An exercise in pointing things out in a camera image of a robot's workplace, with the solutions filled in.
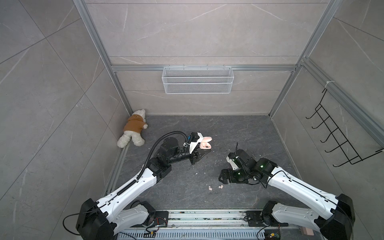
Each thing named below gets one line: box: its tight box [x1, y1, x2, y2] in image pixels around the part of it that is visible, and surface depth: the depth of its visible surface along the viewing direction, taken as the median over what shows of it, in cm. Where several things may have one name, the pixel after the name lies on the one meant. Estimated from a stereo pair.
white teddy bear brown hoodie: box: [117, 109, 148, 149], surface depth 106 cm
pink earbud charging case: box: [199, 136, 213, 150], surface depth 66 cm
